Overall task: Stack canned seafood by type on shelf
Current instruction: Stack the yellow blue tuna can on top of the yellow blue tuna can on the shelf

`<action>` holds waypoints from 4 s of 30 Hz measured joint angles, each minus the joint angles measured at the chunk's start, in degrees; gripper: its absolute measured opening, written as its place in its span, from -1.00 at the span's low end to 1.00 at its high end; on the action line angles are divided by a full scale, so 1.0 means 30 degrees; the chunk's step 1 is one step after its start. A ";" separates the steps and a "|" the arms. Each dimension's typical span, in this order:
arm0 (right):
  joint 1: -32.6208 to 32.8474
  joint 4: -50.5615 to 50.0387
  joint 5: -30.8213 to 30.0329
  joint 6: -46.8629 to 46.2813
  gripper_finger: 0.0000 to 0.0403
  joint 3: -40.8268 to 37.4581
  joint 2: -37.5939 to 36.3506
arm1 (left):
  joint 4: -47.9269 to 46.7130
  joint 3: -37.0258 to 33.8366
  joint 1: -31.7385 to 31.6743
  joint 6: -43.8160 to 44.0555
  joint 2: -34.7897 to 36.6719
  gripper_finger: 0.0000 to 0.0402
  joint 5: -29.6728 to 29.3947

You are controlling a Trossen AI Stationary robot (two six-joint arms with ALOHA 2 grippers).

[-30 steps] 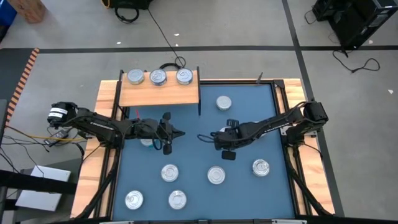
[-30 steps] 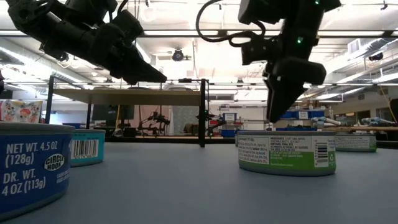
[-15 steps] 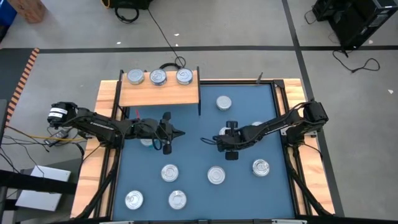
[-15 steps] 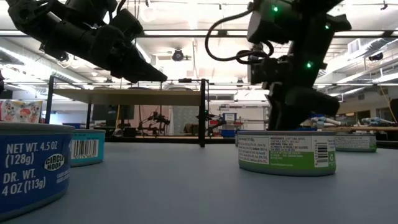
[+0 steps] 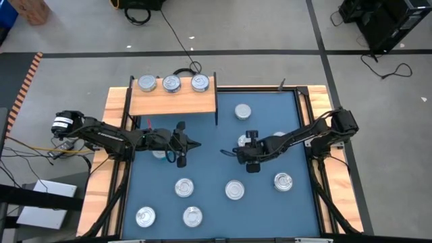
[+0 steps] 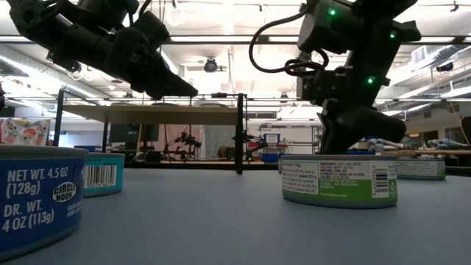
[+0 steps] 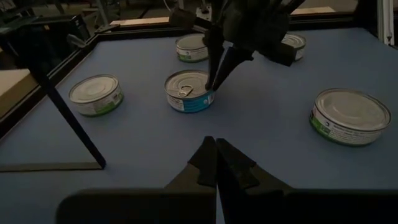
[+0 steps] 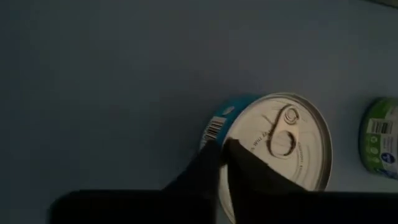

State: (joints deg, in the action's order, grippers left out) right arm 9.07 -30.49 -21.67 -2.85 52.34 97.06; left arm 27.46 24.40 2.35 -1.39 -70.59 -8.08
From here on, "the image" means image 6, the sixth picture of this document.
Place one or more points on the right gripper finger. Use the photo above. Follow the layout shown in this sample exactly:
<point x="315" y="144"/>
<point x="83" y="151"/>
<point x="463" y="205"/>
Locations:
<point x="342" y="141"/>

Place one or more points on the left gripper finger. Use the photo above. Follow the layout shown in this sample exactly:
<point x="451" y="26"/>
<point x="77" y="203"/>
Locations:
<point x="169" y="84"/>

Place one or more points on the green label tuna can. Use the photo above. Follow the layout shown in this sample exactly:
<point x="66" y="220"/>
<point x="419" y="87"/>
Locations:
<point x="423" y="169"/>
<point x="338" y="191"/>

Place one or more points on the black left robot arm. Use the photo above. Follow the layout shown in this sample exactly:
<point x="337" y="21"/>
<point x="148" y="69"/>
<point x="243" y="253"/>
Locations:
<point x="44" y="22"/>

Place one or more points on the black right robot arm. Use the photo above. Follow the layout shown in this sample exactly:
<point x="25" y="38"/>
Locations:
<point x="371" y="44"/>

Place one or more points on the black background robot arm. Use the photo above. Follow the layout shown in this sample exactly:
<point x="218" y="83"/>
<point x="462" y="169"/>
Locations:
<point x="184" y="143"/>

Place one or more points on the dark monitor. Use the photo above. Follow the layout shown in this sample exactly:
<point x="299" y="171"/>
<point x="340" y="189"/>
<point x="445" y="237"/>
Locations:
<point x="129" y="134"/>

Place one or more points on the wooden workbench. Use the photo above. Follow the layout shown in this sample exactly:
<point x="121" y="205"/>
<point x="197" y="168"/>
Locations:
<point x="434" y="152"/>

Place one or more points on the black ceiling fixture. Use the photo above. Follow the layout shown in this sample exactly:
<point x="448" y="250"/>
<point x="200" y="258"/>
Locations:
<point x="444" y="67"/>

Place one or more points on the teal label tuna can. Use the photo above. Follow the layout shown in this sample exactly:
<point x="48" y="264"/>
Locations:
<point x="105" y="176"/>

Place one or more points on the overhead LED light bar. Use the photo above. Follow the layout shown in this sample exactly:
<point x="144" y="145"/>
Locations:
<point x="441" y="39"/>

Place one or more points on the floral pattern box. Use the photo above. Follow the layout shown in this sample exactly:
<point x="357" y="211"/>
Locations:
<point x="22" y="132"/>

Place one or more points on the blue table mat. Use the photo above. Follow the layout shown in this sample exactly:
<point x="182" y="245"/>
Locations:
<point x="221" y="228"/>

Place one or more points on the dark blue label tuna can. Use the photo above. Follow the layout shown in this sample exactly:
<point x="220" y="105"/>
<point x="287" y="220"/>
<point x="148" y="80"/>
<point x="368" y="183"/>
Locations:
<point x="37" y="202"/>

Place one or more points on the wooden shelf with black frame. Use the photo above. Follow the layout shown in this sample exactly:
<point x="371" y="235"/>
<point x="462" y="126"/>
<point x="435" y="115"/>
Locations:
<point x="147" y="115"/>

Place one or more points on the round black ceiling camera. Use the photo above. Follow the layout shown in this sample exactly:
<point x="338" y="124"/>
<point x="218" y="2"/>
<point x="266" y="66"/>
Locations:
<point x="210" y="65"/>

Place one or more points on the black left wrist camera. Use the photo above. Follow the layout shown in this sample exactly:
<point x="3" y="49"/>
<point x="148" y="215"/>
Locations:
<point x="152" y="29"/>

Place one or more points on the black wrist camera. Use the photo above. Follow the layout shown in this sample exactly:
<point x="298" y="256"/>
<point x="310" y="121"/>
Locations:
<point x="312" y="86"/>
<point x="152" y="29"/>

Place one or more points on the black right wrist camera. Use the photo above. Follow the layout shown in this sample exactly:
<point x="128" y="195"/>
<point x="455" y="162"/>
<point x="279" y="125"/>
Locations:
<point x="312" y="86"/>

